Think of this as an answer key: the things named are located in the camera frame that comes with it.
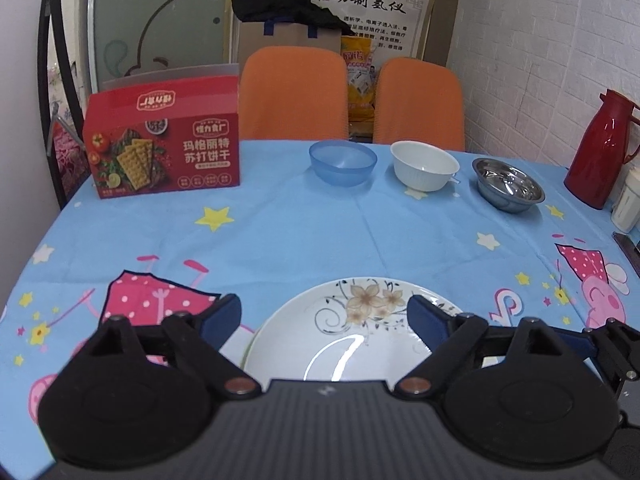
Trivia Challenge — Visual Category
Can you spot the white floral plate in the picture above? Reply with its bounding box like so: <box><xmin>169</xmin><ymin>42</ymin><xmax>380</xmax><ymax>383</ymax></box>
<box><xmin>242</xmin><ymin>278</ymin><xmax>460</xmax><ymax>387</ymax></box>

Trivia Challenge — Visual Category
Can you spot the stainless steel bowl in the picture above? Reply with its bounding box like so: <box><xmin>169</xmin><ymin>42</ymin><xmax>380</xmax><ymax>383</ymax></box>
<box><xmin>472</xmin><ymin>157</ymin><xmax>546</xmax><ymax>214</ymax></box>

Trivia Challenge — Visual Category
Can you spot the white ribbed bowl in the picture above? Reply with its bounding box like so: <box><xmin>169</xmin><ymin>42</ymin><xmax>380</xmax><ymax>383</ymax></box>
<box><xmin>390</xmin><ymin>141</ymin><xmax>460</xmax><ymax>193</ymax></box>

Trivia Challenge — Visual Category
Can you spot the blue translucent bowl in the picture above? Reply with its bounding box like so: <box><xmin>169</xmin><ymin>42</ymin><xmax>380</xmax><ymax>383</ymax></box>
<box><xmin>309</xmin><ymin>140</ymin><xmax>378</xmax><ymax>188</ymax></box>

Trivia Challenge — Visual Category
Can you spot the smartphone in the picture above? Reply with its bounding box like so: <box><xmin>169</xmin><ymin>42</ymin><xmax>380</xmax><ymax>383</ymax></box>
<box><xmin>612</xmin><ymin>232</ymin><xmax>640</xmax><ymax>276</ymax></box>

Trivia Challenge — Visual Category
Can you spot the blue cartoon pig tablecloth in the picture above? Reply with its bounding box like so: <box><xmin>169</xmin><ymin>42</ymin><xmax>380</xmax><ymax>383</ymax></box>
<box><xmin>1</xmin><ymin>141</ymin><xmax>639</xmax><ymax>479</ymax></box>

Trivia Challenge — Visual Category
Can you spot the cream white cup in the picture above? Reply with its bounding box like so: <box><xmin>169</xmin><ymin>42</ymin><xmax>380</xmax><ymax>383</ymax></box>
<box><xmin>611</xmin><ymin>167</ymin><xmax>640</xmax><ymax>233</ymax></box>

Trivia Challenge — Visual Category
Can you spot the red cracker box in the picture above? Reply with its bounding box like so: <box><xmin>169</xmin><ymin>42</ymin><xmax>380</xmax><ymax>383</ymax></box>
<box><xmin>82</xmin><ymin>64</ymin><xmax>240</xmax><ymax>198</ymax></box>

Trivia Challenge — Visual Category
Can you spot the red thermos jug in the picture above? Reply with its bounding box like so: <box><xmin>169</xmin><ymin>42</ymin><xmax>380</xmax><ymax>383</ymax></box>
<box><xmin>564</xmin><ymin>89</ymin><xmax>639</xmax><ymax>209</ymax></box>

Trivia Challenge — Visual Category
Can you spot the right orange chair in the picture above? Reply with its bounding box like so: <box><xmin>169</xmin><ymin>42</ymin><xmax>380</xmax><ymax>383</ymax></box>
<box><xmin>372</xmin><ymin>58</ymin><xmax>465</xmax><ymax>152</ymax></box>

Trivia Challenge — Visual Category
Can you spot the orange chair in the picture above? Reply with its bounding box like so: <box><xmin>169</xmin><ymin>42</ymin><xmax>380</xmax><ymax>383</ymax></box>
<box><xmin>372</xmin><ymin>58</ymin><xmax>465</xmax><ymax>152</ymax></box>
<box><xmin>239</xmin><ymin>46</ymin><xmax>348</xmax><ymax>141</ymax></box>

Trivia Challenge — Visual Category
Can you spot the left orange chair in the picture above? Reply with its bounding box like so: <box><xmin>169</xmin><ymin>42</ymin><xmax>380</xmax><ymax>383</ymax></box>
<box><xmin>239</xmin><ymin>46</ymin><xmax>348</xmax><ymax>141</ymax></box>

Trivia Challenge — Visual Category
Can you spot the yellow snack bag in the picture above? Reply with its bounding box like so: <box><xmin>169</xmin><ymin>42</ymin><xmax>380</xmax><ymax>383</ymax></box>
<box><xmin>341</xmin><ymin>36</ymin><xmax>375</xmax><ymax>122</ymax></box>

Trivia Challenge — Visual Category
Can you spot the brown cardboard box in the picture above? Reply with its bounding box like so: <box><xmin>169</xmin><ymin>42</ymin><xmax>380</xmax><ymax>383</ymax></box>
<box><xmin>231</xmin><ymin>22</ymin><xmax>342</xmax><ymax>67</ymax></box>

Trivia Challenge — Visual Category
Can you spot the frosted glass panel with cartoon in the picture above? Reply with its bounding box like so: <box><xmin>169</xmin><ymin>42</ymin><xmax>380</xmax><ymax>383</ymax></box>
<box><xmin>87</xmin><ymin>0</ymin><xmax>229</xmax><ymax>91</ymax></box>

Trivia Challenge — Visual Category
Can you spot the white chinese text poster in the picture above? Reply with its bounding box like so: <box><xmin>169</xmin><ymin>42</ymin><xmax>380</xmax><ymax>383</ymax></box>
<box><xmin>311</xmin><ymin>0</ymin><xmax>433</xmax><ymax>67</ymax></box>

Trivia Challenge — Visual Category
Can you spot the black folding stand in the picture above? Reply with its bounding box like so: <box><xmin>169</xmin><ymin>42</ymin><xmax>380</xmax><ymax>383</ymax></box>
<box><xmin>36</xmin><ymin>0</ymin><xmax>90</xmax><ymax>207</ymax></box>

